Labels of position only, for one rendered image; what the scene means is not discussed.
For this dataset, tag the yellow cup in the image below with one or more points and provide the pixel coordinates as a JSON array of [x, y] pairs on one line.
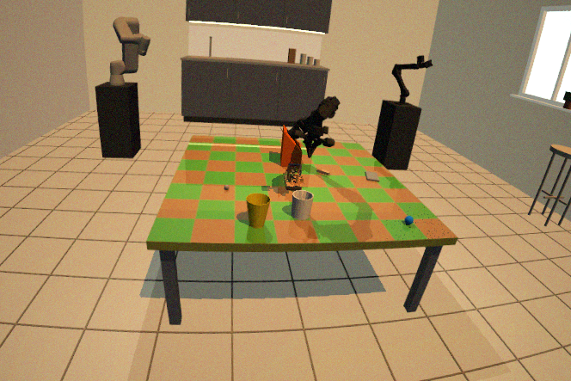
[[257, 206]]

